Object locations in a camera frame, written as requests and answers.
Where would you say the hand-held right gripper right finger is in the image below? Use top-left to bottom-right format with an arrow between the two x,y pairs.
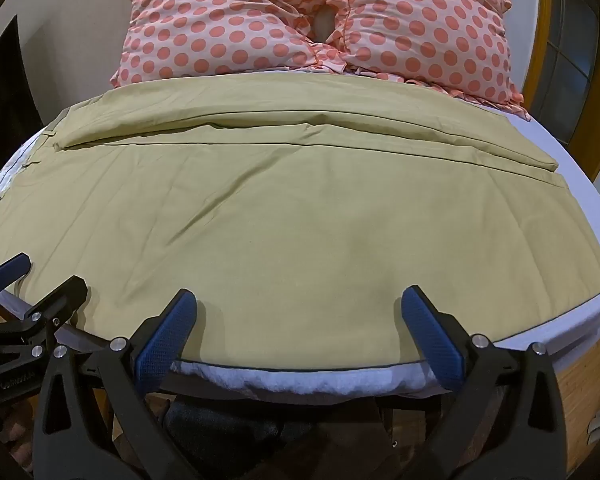
401,285 -> 574,480

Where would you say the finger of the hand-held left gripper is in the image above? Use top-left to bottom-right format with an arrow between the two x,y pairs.
0,253 -> 34,307
23,275 -> 90,342

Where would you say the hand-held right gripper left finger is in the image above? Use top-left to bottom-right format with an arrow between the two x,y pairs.
31,288 -> 201,480

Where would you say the olive green bed sheet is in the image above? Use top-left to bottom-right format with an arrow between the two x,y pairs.
0,76 -> 600,370

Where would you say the person's left hand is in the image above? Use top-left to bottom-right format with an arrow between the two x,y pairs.
3,400 -> 35,467

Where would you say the dark flat panel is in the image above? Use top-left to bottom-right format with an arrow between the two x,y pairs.
0,14 -> 47,188

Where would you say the white bed mattress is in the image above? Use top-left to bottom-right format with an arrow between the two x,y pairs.
0,71 -> 600,402

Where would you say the polka dot pillow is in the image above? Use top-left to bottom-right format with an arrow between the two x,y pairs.
330,0 -> 532,122
110,0 -> 350,89

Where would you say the wooden framed glass door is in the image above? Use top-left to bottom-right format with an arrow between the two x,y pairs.
522,0 -> 600,196

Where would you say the wooden bed frame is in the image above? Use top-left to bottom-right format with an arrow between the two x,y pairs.
550,342 -> 600,480

